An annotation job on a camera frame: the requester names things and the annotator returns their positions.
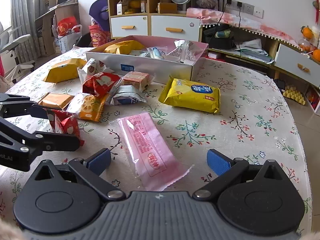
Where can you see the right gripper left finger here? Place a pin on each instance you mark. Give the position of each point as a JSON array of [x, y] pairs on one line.
[[89, 171]]

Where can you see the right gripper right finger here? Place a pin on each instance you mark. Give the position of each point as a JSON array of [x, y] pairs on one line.
[[229, 171]]

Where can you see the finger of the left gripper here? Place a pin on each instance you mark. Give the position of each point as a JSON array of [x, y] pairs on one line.
[[17, 105], [15, 138]]

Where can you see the small red candy packet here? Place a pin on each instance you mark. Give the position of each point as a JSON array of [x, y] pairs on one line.
[[64, 122]]

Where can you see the long golden wafer bar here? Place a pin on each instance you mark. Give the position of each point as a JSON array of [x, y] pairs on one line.
[[57, 101]]

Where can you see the jam biscuit packet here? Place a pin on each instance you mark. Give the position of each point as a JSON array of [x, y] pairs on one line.
[[87, 106]]

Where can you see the pink cracker pack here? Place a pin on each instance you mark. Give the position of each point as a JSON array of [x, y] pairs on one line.
[[152, 161]]

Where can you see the white office chair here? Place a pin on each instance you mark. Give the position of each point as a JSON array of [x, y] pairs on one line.
[[21, 69]]

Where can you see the large yellow snack pack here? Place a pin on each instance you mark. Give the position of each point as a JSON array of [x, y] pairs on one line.
[[64, 71]]

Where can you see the floral tablecloth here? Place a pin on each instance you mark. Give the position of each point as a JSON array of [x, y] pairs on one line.
[[255, 123]]

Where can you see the silver snack packet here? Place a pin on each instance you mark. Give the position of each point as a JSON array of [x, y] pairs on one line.
[[125, 95]]

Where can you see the red snack bag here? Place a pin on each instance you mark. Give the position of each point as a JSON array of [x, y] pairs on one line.
[[100, 84]]

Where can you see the yellow blue-label snack pack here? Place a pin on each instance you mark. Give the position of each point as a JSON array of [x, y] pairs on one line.
[[191, 95]]

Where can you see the white triangular snack bag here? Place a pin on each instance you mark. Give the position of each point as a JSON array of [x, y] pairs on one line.
[[91, 68]]

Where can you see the clear wrapped brown biscuits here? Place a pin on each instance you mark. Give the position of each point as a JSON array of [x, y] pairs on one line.
[[138, 80]]

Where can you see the red gift bag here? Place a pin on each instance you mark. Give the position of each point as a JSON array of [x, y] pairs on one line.
[[99, 36]]

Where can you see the pink silver cardboard box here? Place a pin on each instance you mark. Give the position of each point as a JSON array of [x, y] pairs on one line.
[[159, 69]]

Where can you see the yellow pack in box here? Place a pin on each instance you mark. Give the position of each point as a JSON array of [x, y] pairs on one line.
[[124, 47]]

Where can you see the white triangular bag in box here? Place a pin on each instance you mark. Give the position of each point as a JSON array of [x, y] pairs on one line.
[[185, 51]]

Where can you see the purple plush toy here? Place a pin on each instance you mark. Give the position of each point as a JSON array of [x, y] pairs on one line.
[[99, 12]]

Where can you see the pale wafer packs in box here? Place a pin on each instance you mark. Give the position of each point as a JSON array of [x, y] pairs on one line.
[[151, 52]]

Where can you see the white drawer cabinet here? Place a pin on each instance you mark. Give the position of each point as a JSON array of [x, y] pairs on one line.
[[178, 27]]

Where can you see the wooden shelf cabinet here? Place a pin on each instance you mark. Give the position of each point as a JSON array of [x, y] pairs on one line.
[[130, 17]]

